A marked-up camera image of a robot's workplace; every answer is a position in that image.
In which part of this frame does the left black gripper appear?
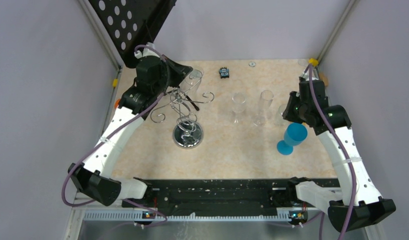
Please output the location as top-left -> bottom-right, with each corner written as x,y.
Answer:
152,54 -> 193,96

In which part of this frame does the clear patterned short glass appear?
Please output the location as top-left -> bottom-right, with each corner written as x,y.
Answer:
274,103 -> 289,127

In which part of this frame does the blue wine glass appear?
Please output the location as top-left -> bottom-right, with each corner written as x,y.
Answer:
276,122 -> 308,156

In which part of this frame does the clear wine glass front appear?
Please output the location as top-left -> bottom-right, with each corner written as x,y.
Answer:
252,90 -> 274,127

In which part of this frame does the clear smooth wine glass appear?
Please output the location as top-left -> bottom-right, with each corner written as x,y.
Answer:
231,92 -> 247,124

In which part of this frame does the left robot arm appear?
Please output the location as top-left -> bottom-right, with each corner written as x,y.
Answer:
65,56 -> 194,207

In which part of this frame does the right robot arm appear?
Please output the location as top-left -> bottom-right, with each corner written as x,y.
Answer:
277,77 -> 396,233

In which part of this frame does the chrome wine glass rack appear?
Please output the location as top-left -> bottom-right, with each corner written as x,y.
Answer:
149,86 -> 215,149

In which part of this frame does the wooden block at edge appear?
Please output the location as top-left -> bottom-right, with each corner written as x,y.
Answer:
318,72 -> 329,87

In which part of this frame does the small black blue toy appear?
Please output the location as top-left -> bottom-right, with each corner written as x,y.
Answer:
218,67 -> 230,79

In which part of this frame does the yellow corner clamp right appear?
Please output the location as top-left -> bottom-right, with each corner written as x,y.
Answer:
308,58 -> 319,67

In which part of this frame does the yellow corner clamp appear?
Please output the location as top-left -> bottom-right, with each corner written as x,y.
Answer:
308,58 -> 319,67
112,78 -> 119,88

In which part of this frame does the small round metal disc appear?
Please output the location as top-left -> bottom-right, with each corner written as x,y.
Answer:
248,61 -> 256,68

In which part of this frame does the yellow corner clamp left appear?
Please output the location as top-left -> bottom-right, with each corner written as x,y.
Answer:
112,78 -> 119,88

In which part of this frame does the blue orange toy car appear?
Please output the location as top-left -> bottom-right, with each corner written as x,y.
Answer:
114,98 -> 121,109

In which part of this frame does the black perforated music stand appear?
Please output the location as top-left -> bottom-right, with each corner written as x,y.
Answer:
88,0 -> 177,69

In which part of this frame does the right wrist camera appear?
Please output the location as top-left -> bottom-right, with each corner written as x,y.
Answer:
298,73 -> 309,83

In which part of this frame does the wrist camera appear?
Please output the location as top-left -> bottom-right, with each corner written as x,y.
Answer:
298,73 -> 309,83
134,42 -> 159,59

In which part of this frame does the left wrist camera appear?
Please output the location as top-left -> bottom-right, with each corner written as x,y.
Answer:
134,42 -> 159,59

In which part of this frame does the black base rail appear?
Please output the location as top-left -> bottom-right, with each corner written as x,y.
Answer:
122,178 -> 311,217

